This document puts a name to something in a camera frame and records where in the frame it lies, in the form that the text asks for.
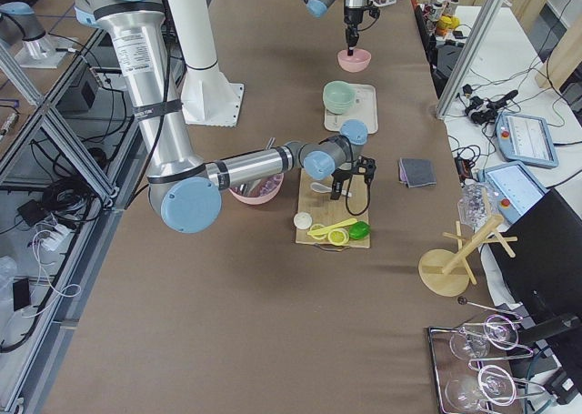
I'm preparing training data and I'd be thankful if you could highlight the white ceramic spoon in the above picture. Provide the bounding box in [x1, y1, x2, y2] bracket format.
[310, 181, 352, 197]

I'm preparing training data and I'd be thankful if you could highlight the small pink bowl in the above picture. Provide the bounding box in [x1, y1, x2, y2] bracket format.
[337, 48, 372, 73]

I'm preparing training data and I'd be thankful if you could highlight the green bowl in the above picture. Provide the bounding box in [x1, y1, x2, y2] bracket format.
[322, 81, 356, 115]

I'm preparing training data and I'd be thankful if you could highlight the large pink bowl with cutlery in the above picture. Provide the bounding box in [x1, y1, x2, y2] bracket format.
[229, 174, 284, 206]

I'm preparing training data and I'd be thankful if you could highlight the bamboo cutting board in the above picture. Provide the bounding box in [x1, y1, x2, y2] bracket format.
[295, 169, 372, 248]

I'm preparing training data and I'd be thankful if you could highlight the lemon slice toy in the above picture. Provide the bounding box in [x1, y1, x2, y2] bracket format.
[326, 227, 350, 247]

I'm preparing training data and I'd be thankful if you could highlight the cream plastic tray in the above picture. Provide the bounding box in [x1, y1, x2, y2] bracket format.
[324, 84, 378, 135]

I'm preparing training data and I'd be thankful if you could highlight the grey folded cloth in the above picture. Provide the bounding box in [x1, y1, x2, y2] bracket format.
[398, 158, 437, 187]

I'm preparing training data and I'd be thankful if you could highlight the wooden mug tree stand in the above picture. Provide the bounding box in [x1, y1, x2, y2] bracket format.
[418, 184, 517, 297]

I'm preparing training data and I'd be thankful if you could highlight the blue teach pendant tablet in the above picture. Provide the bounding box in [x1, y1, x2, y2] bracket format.
[496, 112, 559, 168]

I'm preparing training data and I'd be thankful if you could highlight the wine glass upper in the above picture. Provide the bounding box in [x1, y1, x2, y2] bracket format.
[449, 314, 518, 360]

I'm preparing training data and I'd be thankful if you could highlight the wine glass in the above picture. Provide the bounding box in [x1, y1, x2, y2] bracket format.
[445, 365, 517, 413]
[449, 314, 518, 360]

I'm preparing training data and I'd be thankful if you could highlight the black computer monitor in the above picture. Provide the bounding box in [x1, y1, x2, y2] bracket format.
[494, 189, 581, 323]

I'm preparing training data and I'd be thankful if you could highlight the wine glass lower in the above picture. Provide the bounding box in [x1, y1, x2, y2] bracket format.
[445, 365, 517, 413]

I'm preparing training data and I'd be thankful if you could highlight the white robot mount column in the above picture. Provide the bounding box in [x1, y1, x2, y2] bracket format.
[167, 0, 245, 127]

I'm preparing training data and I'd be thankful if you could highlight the aluminium frame post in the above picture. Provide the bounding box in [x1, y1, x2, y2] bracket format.
[435, 0, 505, 120]

